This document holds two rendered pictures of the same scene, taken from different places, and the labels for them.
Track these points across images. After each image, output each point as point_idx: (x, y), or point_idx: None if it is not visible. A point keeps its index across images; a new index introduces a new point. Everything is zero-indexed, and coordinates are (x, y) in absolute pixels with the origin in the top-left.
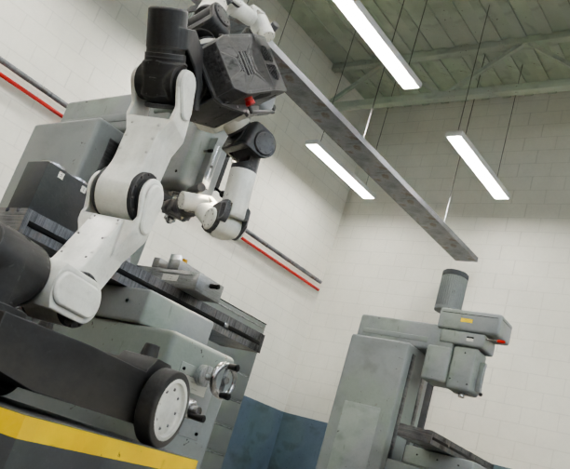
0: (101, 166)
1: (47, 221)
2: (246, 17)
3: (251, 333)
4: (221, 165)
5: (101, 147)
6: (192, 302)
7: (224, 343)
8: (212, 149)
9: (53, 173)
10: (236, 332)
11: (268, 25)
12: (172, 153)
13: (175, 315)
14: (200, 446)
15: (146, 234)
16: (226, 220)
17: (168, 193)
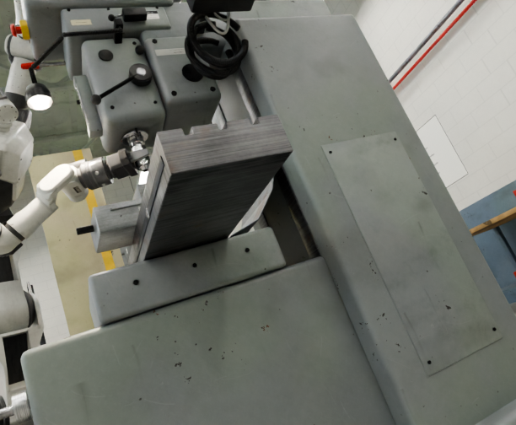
0: (222, 128)
1: None
2: (19, 18)
3: (153, 169)
4: (91, 79)
5: (215, 118)
6: (137, 240)
7: (242, 176)
8: (76, 100)
9: (126, 255)
10: (152, 203)
11: None
12: None
13: (92, 310)
14: None
15: None
16: None
17: (149, 137)
